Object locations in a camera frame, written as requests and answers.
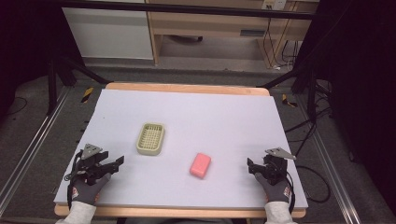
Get wooden desk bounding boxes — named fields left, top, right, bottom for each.
left=145, top=0, right=321, bottom=69

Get pink soap bar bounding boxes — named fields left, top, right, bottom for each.
left=189, top=151, right=213, bottom=180

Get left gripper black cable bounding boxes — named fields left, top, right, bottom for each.
left=64, top=149, right=84, bottom=210

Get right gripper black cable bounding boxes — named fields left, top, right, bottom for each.
left=285, top=164, right=332, bottom=216

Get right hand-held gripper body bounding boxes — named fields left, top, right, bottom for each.
left=262, top=147, right=297, bottom=187

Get person's left hand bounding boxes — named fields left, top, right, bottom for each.
left=69, top=172, right=113, bottom=207

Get white foam board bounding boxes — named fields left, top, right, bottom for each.
left=52, top=89, right=309, bottom=210

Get black metal crossbar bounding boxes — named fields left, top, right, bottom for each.
left=58, top=0, right=316, bottom=21

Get yellow black striped tape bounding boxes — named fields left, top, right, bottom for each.
left=281, top=93, right=299, bottom=109
left=80, top=86, right=94, bottom=104

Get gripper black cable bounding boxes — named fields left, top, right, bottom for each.
left=285, top=164, right=332, bottom=216
left=64, top=149, right=84, bottom=210

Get white cabinet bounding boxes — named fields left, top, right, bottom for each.
left=61, top=7, right=155, bottom=61

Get black curtain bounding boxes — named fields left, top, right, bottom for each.
left=0, top=0, right=86, bottom=120
left=293, top=0, right=396, bottom=217

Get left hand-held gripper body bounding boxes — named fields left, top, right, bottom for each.
left=73, top=143, right=110, bottom=186

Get beige soap dish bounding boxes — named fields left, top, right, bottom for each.
left=135, top=121, right=166, bottom=157

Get aluminium floor rail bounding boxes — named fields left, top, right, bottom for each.
left=0, top=86, right=72, bottom=217
left=294, top=92, right=364, bottom=224

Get black floor cables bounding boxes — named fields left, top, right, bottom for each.
left=284, top=78, right=333, bottom=158

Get black metal stand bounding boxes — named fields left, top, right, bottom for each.
left=46, top=55, right=110, bottom=117
left=256, top=65, right=319, bottom=123

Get cables under desk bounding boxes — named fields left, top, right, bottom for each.
left=262, top=18, right=301, bottom=70

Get white wall socket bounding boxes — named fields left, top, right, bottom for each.
left=262, top=0, right=288, bottom=11

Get person's right hand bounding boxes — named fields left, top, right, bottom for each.
left=254, top=172, right=294, bottom=205

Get wooden table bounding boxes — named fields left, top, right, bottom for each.
left=53, top=81, right=307, bottom=219

